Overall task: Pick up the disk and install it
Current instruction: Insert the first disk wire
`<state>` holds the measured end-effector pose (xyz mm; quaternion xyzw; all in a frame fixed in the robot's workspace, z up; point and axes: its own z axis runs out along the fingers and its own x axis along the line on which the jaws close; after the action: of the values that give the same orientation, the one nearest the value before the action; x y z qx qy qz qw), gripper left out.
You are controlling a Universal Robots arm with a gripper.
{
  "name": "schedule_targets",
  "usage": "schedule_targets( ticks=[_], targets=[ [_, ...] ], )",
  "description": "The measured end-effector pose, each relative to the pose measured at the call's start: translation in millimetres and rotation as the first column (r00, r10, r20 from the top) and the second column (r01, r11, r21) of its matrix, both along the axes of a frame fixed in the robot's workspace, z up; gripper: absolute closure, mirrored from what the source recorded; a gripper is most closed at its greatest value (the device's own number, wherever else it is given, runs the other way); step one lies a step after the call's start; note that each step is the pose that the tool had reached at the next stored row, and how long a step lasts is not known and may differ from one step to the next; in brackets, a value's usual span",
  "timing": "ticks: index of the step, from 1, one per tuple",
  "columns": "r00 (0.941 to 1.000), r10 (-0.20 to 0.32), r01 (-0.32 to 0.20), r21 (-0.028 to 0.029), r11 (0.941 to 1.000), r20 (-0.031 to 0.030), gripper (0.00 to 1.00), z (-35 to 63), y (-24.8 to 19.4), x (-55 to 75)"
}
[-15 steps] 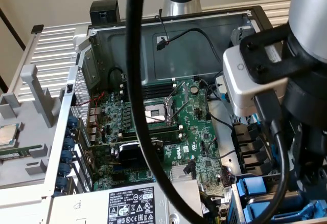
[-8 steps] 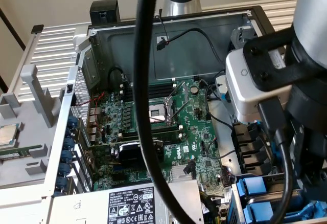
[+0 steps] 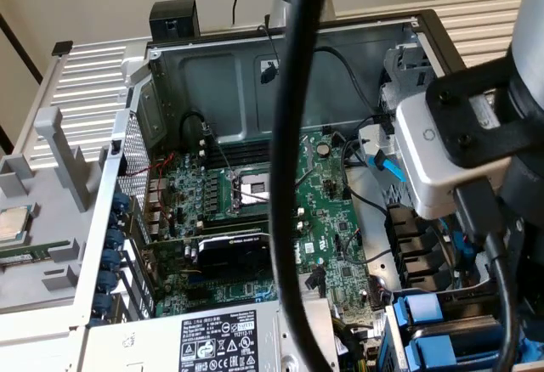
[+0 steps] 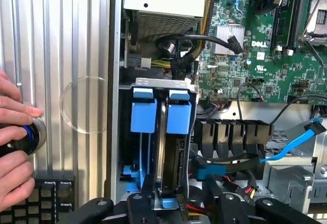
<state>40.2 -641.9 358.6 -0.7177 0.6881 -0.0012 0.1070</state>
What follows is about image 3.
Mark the metal locking lever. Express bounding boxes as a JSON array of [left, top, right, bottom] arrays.
[[237, 191, 273, 206], [201, 121, 234, 177]]

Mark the hard disk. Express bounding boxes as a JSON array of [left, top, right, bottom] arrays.
[[393, 290, 511, 339]]

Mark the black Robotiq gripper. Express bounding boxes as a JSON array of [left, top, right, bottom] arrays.
[[499, 144, 544, 360]]

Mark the grey metal drive cage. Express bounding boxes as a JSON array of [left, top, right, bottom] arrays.
[[377, 31, 441, 110]]

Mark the blue drive caddy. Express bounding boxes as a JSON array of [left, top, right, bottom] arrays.
[[384, 276, 544, 372]]

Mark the grey power supply unit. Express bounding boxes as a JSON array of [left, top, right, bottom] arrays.
[[78, 297, 341, 372]]

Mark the black box-shaped block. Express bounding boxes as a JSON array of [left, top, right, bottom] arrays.
[[149, 0, 201, 42]]

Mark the grey plastic parts rack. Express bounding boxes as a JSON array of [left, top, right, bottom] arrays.
[[0, 106, 107, 316]]

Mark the silver CPU chip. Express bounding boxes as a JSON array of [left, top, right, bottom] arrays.
[[0, 205, 34, 249]]

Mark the red twisted wire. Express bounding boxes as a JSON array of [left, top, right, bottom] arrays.
[[126, 153, 176, 179]]

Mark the metal socket cover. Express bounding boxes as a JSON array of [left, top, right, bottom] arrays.
[[297, 135, 316, 178]]

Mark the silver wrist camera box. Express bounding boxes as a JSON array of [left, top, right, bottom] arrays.
[[393, 90, 513, 221]]

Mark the black plastic wire holder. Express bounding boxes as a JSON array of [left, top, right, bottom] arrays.
[[384, 204, 462, 293]]

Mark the green motherboard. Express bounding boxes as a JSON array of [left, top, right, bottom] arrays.
[[144, 128, 386, 347]]

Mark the black graphics card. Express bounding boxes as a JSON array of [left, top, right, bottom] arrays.
[[142, 229, 273, 283]]

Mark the blue plastic disk carrier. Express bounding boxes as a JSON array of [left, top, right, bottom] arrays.
[[401, 331, 536, 367]]

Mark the green RAM stick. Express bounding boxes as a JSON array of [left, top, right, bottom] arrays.
[[0, 239, 72, 267]]

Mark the small black clamp block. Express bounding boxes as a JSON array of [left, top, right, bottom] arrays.
[[50, 40, 75, 57]]

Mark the black RAM slot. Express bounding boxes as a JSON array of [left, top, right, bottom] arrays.
[[197, 206, 305, 225], [199, 217, 305, 240], [198, 144, 273, 170], [198, 130, 273, 155]]

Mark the open grey PC case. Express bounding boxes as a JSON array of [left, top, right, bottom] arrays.
[[70, 8, 544, 372]]

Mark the black wire with flat plug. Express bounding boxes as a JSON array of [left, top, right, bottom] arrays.
[[306, 264, 327, 299]]

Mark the black curved wire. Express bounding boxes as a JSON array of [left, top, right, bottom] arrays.
[[339, 136, 388, 216]]

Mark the black looped wire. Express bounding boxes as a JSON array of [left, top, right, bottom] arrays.
[[179, 110, 213, 144]]

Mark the thin red black wire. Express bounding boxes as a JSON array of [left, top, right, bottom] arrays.
[[257, 23, 282, 67]]

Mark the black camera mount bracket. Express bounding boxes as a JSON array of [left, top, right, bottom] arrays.
[[424, 54, 544, 170]]

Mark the metal CPU socket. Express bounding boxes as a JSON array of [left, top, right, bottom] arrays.
[[224, 163, 273, 217]]

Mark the thick black camera cable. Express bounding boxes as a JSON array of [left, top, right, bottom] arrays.
[[270, 0, 526, 372]]

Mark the dark brown wooden rail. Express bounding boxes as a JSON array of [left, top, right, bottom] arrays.
[[0, 11, 43, 84]]

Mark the yellow black wire bundle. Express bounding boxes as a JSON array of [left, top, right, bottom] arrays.
[[335, 318, 380, 372]]

